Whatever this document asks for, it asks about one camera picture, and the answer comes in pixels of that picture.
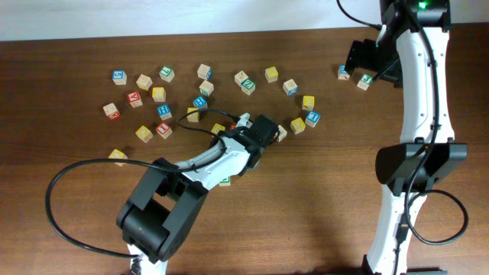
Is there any blue T block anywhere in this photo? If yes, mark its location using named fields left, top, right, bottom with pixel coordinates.
left=305, top=111, right=321, bottom=128

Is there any wooden block red side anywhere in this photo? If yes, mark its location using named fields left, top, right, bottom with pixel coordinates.
left=102, top=103, right=121, bottom=121

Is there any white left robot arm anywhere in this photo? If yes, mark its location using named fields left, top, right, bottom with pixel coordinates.
left=116, top=114, right=279, bottom=274

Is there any wooden shell block blue side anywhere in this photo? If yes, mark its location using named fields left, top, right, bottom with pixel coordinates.
left=283, top=79, right=299, bottom=96

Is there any yellow K block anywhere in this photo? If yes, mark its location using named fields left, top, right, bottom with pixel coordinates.
left=302, top=95, right=315, bottom=111

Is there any wooden block green side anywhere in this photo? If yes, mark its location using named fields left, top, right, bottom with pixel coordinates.
left=199, top=80, right=214, bottom=96

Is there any red Y block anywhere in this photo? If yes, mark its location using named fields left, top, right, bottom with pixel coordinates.
left=127, top=92, right=143, bottom=108

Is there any blue block far right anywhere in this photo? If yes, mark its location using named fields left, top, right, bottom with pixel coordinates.
left=337, top=64, right=350, bottom=80

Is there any yellow G block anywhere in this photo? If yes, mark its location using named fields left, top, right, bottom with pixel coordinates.
left=290, top=118, right=306, bottom=134

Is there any wooden block by Z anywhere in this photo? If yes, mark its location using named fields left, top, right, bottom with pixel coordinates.
left=234, top=71, right=248, bottom=86

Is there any green L block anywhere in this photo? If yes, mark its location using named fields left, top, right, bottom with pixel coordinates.
left=159, top=66, right=175, bottom=83

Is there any wooden block red trim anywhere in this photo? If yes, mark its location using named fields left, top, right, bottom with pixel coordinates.
left=277, top=125, right=287, bottom=142

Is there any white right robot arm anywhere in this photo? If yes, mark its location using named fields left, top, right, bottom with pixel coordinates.
left=345, top=0, right=468, bottom=274

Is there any yellow S block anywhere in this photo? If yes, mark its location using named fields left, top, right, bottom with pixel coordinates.
left=211, top=123, right=226, bottom=134

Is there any green J block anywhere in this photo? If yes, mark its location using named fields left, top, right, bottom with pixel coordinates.
left=357, top=73, right=373, bottom=90

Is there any green Z block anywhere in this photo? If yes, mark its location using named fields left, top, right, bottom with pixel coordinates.
left=241, top=78, right=256, bottom=95

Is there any plain wooden block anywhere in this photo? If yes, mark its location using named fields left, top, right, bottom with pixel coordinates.
left=136, top=74, right=153, bottom=91

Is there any blue number five block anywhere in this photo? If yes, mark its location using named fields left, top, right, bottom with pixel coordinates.
left=112, top=70, right=127, bottom=86

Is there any green R block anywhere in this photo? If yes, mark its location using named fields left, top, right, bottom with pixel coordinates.
left=219, top=176, right=231, bottom=186

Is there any red I block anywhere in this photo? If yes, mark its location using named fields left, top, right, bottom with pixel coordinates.
left=156, top=122, right=173, bottom=139

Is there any blue tilted H block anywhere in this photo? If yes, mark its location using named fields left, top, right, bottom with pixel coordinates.
left=193, top=96, right=208, bottom=109

